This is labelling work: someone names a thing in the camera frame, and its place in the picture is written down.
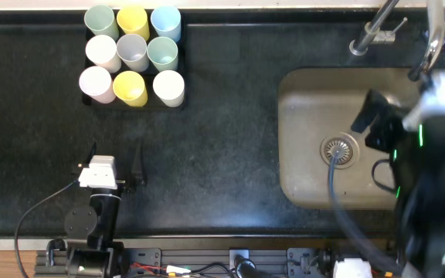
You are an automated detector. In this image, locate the steel sink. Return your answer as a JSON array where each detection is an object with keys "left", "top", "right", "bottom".
[{"left": 277, "top": 67, "right": 426, "bottom": 212}]

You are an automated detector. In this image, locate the black cable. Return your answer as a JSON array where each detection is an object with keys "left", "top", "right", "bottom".
[
  {"left": 13, "top": 179, "right": 80, "bottom": 278},
  {"left": 326, "top": 148, "right": 403, "bottom": 276}
]

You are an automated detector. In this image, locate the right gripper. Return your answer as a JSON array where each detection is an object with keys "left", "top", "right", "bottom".
[{"left": 350, "top": 89, "right": 408, "bottom": 154}]

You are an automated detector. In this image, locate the white cup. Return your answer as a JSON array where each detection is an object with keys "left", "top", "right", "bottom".
[
  {"left": 152, "top": 69, "right": 186, "bottom": 108},
  {"left": 84, "top": 34, "right": 122, "bottom": 74}
]

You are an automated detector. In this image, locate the green cup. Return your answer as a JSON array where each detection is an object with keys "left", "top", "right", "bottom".
[
  {"left": 146, "top": 36, "right": 179, "bottom": 73},
  {"left": 83, "top": 4, "right": 120, "bottom": 41}
]

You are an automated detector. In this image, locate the pink cup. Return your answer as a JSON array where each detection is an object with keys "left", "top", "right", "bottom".
[{"left": 78, "top": 66, "right": 117, "bottom": 105}]

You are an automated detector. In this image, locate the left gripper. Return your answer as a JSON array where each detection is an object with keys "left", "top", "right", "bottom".
[{"left": 85, "top": 141, "right": 148, "bottom": 194}]

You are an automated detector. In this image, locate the yellow cup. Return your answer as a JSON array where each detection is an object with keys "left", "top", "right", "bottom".
[
  {"left": 112, "top": 70, "right": 149, "bottom": 108},
  {"left": 116, "top": 5, "right": 151, "bottom": 42}
]

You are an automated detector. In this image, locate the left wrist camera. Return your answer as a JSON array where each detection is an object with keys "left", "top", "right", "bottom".
[{"left": 77, "top": 154, "right": 118, "bottom": 190}]

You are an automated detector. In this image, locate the mounting rail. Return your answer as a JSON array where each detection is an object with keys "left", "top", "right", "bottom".
[{"left": 35, "top": 238, "right": 401, "bottom": 278}]

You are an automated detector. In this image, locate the steel tap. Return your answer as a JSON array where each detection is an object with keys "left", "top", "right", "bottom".
[{"left": 348, "top": 0, "right": 445, "bottom": 83}]

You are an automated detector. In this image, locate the blue cup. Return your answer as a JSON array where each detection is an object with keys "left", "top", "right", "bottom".
[{"left": 150, "top": 5, "right": 182, "bottom": 43}]

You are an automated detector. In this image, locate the black tray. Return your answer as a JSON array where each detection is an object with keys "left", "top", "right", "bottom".
[{"left": 81, "top": 11, "right": 188, "bottom": 112}]

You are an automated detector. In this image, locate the grey cup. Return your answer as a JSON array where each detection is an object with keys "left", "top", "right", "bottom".
[{"left": 115, "top": 33, "right": 151, "bottom": 73}]

